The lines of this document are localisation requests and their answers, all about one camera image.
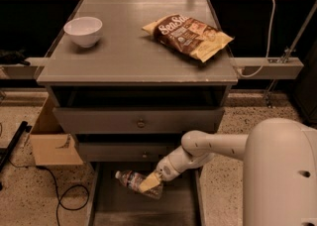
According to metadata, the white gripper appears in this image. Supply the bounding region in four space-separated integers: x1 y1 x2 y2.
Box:
139 156 180 193

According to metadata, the clear plastic water bottle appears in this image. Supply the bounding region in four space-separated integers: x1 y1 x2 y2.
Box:
115 170 163 199

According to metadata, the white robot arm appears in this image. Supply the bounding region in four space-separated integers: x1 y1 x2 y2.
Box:
139 118 317 226

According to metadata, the grey open bottom drawer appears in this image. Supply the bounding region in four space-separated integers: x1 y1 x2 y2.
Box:
86 162 205 226

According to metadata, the round top drawer knob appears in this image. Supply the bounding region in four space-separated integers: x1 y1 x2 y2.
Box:
137 119 146 128

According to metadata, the grey middle drawer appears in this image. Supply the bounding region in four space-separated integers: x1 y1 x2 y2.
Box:
77 143 178 162

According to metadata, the grey top drawer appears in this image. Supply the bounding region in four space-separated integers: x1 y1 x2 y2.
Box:
53 107 224 134

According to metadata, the grey drawer cabinet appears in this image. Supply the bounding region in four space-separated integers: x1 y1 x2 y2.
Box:
37 0 239 226

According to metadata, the cardboard box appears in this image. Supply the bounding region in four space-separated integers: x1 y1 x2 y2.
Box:
30 97 83 166

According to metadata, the black metal stand leg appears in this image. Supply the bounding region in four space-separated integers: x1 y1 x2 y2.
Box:
0 120 33 191

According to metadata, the brown yellow chip bag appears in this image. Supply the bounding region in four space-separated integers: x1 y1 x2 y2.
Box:
143 14 233 62

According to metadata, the white ceramic bowl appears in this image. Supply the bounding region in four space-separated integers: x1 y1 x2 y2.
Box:
63 17 103 48

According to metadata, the black floor cable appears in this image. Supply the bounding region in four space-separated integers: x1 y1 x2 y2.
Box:
8 159 91 226

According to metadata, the white hanging cable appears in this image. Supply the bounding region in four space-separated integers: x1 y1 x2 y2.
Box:
236 0 277 79

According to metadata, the black object on rail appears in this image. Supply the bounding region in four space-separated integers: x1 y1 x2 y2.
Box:
0 50 31 66

